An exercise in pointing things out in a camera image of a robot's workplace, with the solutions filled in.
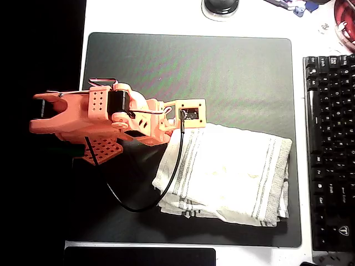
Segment round black device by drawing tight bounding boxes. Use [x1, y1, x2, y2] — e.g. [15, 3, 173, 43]
[201, 0, 240, 22]

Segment black keyboard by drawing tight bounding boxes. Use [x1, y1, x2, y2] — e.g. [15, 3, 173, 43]
[302, 54, 355, 253]

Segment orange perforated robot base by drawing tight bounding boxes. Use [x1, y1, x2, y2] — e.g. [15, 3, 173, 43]
[81, 137, 124, 166]

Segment white striped towel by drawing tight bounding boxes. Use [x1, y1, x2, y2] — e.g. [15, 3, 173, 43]
[151, 122, 293, 228]

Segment black desk mat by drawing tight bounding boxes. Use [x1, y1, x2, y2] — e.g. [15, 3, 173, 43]
[65, 32, 302, 248]

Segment orange camera mount with board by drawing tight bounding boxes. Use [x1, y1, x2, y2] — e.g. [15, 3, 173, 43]
[159, 98, 207, 131]

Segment white purple clutter item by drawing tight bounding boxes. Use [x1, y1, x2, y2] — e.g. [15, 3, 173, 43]
[263, 0, 295, 11]

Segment red bowl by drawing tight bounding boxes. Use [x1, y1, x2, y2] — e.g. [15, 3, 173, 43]
[333, 0, 355, 53]

